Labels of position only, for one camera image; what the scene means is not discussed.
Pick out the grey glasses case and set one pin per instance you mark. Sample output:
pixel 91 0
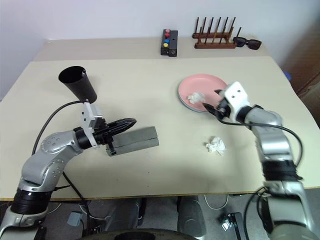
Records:
pixel 140 142

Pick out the small blue object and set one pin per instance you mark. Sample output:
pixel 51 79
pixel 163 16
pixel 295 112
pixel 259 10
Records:
pixel 288 76

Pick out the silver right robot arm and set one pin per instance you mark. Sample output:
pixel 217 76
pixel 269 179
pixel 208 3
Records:
pixel 272 145

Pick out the brown wooden cabinet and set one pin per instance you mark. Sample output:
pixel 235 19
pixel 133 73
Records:
pixel 308 57

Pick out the black sunglasses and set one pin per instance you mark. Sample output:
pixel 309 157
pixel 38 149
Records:
pixel 253 44

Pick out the pink plate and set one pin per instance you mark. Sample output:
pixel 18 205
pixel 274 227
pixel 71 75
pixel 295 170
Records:
pixel 205 83

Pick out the small white tissue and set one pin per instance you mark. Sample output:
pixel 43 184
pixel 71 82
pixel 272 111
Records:
pixel 196 97

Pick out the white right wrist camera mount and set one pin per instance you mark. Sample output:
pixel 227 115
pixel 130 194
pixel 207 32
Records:
pixel 236 97

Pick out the dark grey rounded shape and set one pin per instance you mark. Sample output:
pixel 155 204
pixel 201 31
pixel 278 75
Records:
pixel 191 215

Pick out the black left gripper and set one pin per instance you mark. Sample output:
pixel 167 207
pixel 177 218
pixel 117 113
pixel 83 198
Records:
pixel 102 135

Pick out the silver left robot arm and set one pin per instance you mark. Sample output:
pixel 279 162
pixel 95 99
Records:
pixel 42 165

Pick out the small grey box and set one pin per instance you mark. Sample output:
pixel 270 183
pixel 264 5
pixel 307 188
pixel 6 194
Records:
pixel 75 218

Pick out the black box with coloured buttons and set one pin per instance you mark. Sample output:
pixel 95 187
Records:
pixel 169 43

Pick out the black metal bracket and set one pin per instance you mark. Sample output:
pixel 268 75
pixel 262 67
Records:
pixel 236 225

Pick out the black tapered cup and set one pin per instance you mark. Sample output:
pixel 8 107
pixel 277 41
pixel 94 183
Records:
pixel 81 87

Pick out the dark round base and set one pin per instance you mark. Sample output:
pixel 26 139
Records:
pixel 140 235

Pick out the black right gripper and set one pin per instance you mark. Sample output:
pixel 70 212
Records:
pixel 224 110

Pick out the large crumpled white tissue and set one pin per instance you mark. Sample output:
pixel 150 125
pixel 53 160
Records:
pixel 216 146

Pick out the blue plate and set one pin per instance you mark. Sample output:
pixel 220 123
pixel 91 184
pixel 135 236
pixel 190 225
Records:
pixel 186 105

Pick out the brown wooden peg rack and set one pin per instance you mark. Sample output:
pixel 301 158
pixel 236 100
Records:
pixel 213 45

